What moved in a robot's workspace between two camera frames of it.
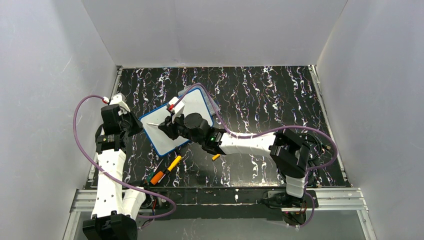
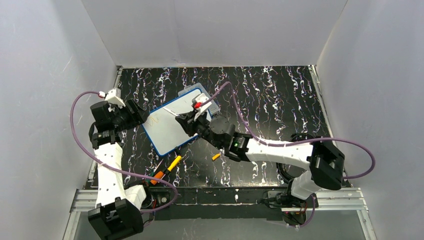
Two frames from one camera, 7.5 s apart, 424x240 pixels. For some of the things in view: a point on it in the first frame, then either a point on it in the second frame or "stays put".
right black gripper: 168,124 -> 193,122
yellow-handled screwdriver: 169,169 stays put
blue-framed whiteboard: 196,101 stays put
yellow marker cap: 215,156 stays put
